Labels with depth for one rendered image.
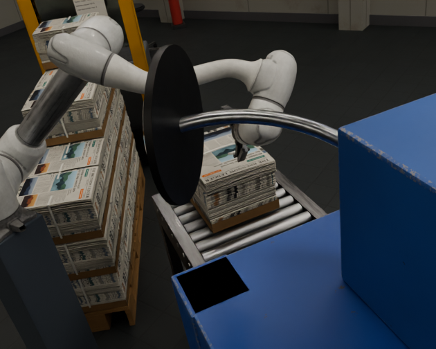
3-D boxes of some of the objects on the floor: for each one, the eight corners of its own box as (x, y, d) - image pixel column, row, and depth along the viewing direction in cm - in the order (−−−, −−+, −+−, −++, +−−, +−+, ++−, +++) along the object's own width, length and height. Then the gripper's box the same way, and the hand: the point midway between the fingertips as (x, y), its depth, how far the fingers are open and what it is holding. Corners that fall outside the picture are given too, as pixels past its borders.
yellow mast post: (78, 175, 406) (-11, -74, 308) (80, 169, 414) (-6, -76, 316) (89, 173, 406) (4, -77, 308) (91, 167, 413) (8, -78, 316)
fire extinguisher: (192, 24, 740) (183, -22, 705) (180, 30, 721) (171, -16, 687) (176, 23, 755) (168, -21, 721) (165, 29, 737) (156, -16, 703)
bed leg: (184, 321, 259) (156, 218, 223) (194, 316, 260) (168, 213, 224) (187, 329, 254) (160, 224, 218) (198, 324, 256) (172, 220, 220)
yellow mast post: (158, 161, 406) (94, -93, 308) (158, 156, 413) (96, -94, 315) (169, 159, 405) (109, -96, 308) (169, 154, 413) (110, -96, 315)
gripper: (223, 96, 157) (205, 104, 178) (246, 171, 160) (226, 170, 180) (244, 90, 159) (225, 98, 180) (267, 164, 162) (245, 164, 182)
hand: (226, 134), depth 179 cm, fingers open, 13 cm apart
